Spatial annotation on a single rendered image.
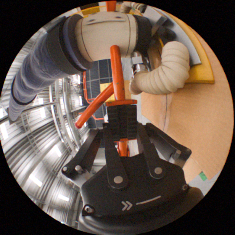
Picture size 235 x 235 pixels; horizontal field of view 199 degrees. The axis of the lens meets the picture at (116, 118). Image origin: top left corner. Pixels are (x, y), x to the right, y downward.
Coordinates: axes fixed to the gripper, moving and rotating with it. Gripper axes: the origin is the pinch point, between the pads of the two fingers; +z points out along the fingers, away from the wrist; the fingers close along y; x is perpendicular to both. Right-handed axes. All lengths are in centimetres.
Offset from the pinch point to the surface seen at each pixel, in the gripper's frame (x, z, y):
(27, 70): 21.2, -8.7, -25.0
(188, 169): -46, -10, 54
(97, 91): 143, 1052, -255
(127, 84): 41, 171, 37
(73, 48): 18.1, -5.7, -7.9
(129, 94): 13, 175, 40
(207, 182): -81, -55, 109
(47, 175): -372, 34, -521
